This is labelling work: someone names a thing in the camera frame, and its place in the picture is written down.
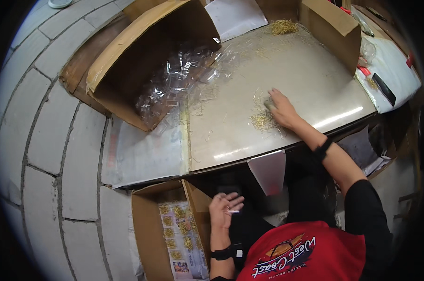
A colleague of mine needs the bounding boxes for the crumpled clear plastic bag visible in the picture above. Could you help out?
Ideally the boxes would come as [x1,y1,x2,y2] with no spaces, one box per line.
[359,35,377,67]

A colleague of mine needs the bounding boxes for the person's body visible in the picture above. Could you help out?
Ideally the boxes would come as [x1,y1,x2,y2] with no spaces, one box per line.
[233,179,395,281]

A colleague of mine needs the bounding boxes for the cardboard box with papers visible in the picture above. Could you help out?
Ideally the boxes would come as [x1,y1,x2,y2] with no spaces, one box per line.
[338,126,397,180]

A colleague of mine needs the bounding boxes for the hanging clear plastic flap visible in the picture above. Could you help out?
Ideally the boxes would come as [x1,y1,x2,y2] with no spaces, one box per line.
[246,149,286,196]

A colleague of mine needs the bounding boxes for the black flat tool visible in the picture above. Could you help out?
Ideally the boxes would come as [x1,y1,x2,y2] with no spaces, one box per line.
[372,73,397,107]

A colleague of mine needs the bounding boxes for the heap of clear plastic cases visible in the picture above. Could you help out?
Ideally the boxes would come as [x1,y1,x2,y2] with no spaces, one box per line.
[135,47,230,136]

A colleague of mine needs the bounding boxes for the cardboard box with packets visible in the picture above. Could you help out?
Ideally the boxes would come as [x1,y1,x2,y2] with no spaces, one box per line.
[131,179,213,281]

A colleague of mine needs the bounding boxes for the black wrist band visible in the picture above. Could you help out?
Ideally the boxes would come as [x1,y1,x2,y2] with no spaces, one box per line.
[211,246,244,261]
[313,138,333,162]

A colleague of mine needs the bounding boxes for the open cardboard box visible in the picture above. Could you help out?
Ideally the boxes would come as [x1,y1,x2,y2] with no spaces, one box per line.
[256,0,362,76]

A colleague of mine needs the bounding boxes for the white paper sheet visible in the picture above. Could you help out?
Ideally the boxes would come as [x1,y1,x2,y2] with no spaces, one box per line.
[205,0,269,43]

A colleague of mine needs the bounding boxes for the person's right hand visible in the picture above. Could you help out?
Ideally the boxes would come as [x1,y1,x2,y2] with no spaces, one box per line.
[264,88,301,130]

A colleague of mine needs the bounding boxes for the stack of gold pin packets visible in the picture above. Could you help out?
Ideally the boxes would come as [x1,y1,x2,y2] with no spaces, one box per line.
[158,201,210,281]

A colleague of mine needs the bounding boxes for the large tilted cardboard box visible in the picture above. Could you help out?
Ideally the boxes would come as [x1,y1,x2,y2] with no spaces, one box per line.
[86,0,222,133]

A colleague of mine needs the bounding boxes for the pile of gold pins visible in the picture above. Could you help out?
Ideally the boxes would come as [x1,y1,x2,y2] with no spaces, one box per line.
[249,89,288,138]
[269,19,299,36]

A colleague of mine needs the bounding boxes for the person's left hand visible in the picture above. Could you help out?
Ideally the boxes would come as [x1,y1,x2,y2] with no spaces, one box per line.
[209,192,245,231]

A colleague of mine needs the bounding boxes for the white board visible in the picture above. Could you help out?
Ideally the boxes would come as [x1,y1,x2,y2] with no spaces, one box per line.
[354,33,422,114]

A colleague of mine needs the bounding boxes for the clear plastic table sheet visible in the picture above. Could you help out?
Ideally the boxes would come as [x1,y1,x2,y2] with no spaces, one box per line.
[101,114,191,189]

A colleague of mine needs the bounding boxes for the long clear plastic bag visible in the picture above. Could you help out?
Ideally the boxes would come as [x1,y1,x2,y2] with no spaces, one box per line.
[350,6,375,38]

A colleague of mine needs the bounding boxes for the person's legs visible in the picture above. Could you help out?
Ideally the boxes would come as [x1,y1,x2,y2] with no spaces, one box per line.
[230,148,339,271]

